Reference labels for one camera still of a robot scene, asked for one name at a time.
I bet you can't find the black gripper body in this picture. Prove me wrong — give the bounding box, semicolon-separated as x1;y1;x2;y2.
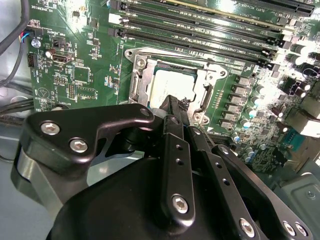
48;156;236;240

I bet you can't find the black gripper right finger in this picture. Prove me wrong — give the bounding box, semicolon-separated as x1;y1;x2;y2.
178;99;315;240

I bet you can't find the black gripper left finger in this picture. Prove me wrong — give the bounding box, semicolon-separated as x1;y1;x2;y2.
11;94;198;229

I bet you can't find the silver CPU plate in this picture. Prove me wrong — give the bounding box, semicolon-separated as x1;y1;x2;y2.
146;68;198;110

